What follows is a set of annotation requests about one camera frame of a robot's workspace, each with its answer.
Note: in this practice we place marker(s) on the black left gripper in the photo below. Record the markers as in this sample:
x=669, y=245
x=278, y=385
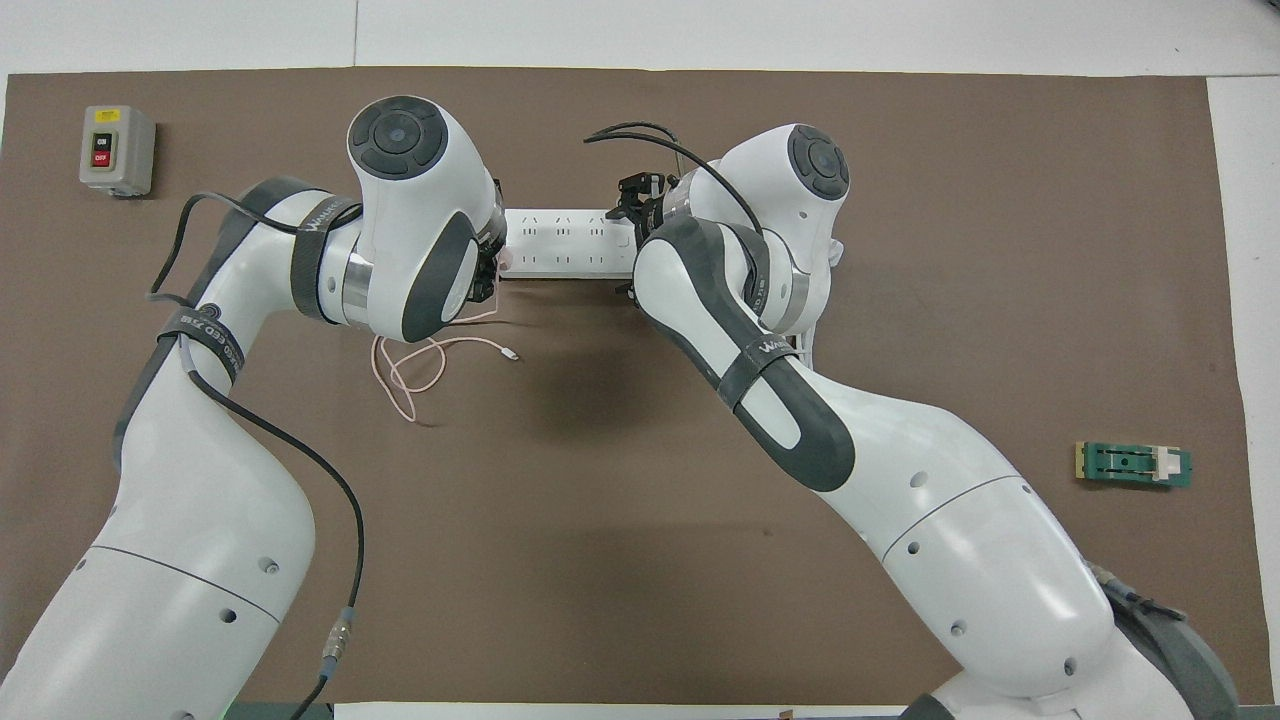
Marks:
x=488, y=280

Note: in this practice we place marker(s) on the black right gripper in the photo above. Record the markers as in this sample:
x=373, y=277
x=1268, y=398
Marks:
x=655, y=195

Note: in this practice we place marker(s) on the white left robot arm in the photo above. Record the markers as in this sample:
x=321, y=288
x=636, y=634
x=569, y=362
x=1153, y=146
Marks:
x=200, y=520

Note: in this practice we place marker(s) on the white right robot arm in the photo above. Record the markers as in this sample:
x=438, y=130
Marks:
x=980, y=540

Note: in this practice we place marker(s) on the brown table mat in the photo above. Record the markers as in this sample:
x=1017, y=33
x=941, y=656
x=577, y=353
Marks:
x=600, y=600

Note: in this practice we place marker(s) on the green terminal block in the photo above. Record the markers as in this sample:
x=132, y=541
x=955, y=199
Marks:
x=1120, y=465

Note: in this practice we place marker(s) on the grey on-off switch box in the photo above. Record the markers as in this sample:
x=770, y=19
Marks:
x=135, y=150

